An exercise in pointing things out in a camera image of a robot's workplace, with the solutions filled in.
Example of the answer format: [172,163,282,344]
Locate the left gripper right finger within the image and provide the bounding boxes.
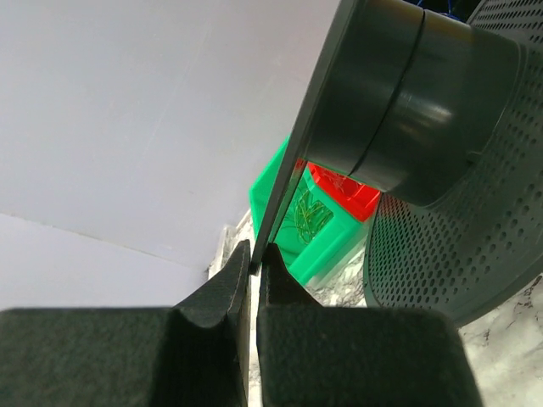
[256,244,483,406]

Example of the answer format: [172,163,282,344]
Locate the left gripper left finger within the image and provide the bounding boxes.
[1,241,250,406]

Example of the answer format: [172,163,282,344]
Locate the black spool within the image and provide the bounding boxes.
[251,1,542,326]

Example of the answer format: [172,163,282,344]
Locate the green plastic bin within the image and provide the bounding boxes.
[248,134,370,286]

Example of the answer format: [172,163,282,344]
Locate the red plastic bin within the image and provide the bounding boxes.
[295,162,381,223]

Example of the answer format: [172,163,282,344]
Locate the green cable coils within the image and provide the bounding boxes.
[283,188,334,247]

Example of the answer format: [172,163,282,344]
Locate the blue cable coils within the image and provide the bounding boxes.
[413,0,462,20]

